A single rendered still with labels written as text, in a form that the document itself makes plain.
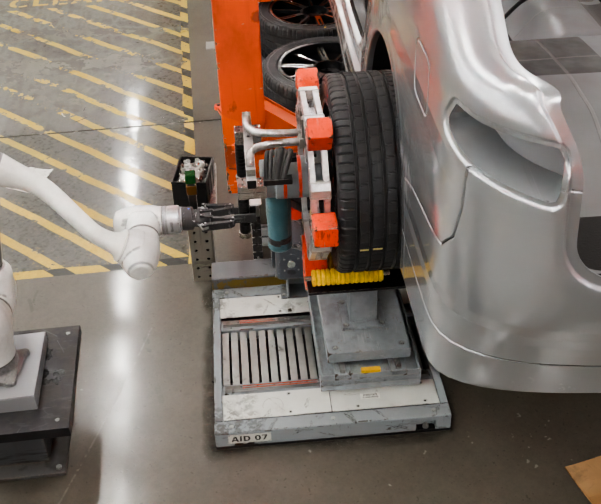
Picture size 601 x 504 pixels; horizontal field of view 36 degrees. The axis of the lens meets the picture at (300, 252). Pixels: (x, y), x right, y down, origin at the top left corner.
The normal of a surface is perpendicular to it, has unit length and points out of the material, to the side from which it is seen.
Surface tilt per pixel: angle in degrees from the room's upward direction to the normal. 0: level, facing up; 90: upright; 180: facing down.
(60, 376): 0
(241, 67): 90
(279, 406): 0
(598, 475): 4
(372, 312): 90
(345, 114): 25
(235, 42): 90
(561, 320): 96
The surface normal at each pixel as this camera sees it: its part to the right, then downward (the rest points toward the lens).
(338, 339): -0.03, -0.80
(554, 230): -0.24, 0.56
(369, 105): 0.00, -0.54
